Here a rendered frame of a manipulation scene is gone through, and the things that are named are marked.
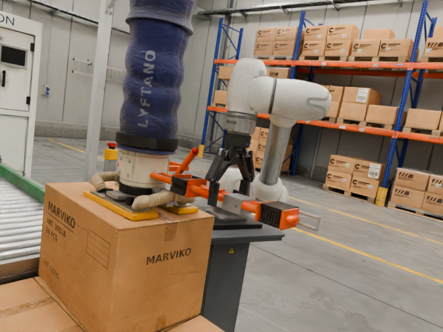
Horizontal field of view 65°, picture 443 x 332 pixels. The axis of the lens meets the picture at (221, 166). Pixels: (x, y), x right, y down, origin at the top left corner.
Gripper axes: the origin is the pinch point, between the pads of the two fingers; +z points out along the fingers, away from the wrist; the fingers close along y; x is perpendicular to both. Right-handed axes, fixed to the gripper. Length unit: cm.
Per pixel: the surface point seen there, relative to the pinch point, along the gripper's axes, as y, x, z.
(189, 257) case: -7.0, -19.1, 27.5
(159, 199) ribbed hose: 8.0, -21.8, 5.4
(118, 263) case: 21.6, -20.0, 23.8
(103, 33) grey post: -150, -369, -106
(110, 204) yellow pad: 15.4, -38.6, 11.2
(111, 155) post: -43, -140, 12
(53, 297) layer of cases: 22, -60, 54
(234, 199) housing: 4.2, 5.7, -2.0
